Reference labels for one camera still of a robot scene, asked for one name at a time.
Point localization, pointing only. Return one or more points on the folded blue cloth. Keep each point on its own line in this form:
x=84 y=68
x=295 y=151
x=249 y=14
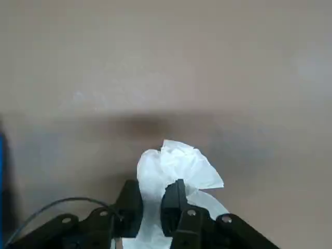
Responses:
x=1 y=160

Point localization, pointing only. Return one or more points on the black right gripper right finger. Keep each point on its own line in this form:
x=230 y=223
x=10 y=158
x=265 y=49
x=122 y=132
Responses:
x=197 y=228

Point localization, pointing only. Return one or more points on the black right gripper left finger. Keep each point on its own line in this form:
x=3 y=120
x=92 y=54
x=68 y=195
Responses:
x=85 y=225

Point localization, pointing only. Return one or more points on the white tissue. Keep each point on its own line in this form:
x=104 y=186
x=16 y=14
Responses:
x=176 y=166

